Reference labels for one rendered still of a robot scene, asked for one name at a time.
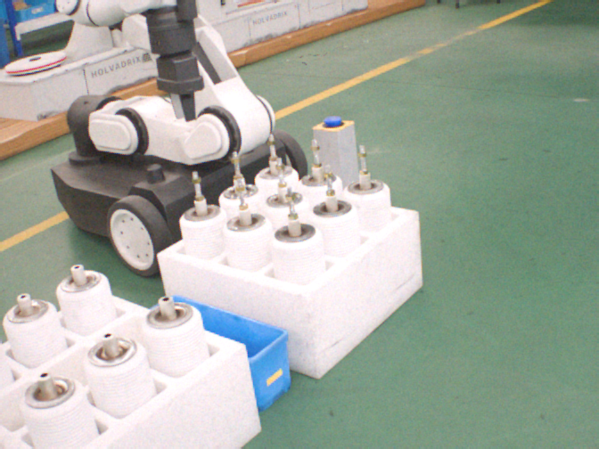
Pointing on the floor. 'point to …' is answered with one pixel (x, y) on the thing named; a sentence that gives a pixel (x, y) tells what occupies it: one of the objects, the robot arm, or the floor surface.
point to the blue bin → (271, 392)
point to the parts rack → (28, 25)
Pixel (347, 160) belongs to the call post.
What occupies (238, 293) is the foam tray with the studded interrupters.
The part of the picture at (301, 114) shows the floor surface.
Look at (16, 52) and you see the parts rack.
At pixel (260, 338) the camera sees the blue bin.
